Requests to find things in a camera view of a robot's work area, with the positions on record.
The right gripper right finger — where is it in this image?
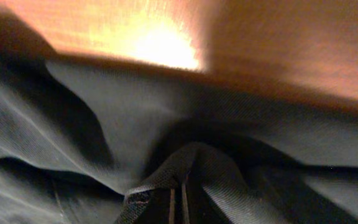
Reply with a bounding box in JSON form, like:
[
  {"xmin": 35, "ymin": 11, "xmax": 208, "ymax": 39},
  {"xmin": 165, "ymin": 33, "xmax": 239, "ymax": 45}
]
[{"xmin": 181, "ymin": 174, "xmax": 230, "ymax": 224}]

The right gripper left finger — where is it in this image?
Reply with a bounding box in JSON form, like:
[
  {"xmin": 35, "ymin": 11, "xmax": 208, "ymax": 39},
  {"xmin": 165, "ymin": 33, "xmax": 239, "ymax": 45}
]
[{"xmin": 134, "ymin": 189, "xmax": 176, "ymax": 224}]

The black t-shirt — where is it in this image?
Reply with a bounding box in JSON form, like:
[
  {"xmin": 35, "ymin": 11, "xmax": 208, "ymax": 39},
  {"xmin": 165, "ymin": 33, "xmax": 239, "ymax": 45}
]
[{"xmin": 0, "ymin": 15, "xmax": 358, "ymax": 223}]

